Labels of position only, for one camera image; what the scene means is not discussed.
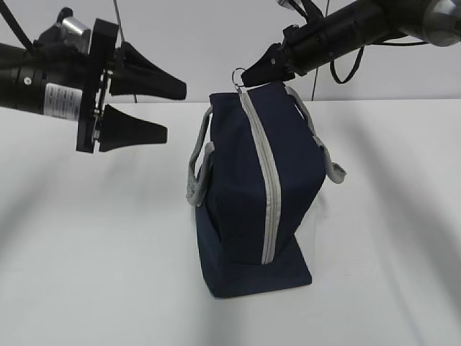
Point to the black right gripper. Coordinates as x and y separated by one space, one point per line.
277 63

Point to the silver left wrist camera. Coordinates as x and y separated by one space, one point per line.
75 33

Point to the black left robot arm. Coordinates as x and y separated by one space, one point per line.
17 78

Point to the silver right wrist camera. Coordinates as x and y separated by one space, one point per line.
290 4

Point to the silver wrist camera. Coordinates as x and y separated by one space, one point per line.
75 33
290 4

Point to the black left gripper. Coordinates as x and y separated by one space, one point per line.
70 85

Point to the navy and white lunch bag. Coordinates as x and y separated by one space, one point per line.
255 170

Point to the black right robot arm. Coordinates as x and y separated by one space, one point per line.
324 38

